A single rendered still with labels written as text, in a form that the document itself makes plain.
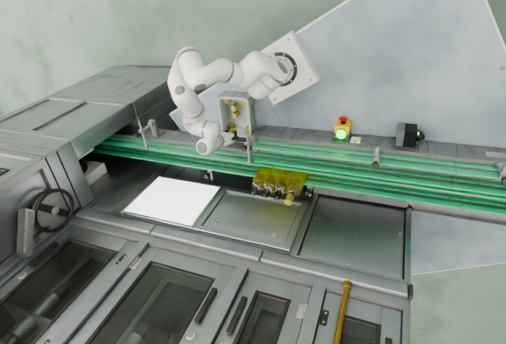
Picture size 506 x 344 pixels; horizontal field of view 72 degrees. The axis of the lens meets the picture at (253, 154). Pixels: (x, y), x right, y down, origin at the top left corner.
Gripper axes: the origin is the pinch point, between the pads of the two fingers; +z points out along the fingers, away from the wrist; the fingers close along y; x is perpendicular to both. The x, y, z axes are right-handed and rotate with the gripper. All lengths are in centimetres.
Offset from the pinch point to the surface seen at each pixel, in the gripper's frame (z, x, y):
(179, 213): -22.6, -37.8, -16.5
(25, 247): -64, -48, -71
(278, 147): 0.7, -3.6, 25.2
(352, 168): 4, -9, 60
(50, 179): -45, -22, -73
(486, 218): 12, -26, 119
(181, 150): 2.4, -14.2, -30.6
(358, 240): -12, -37, 68
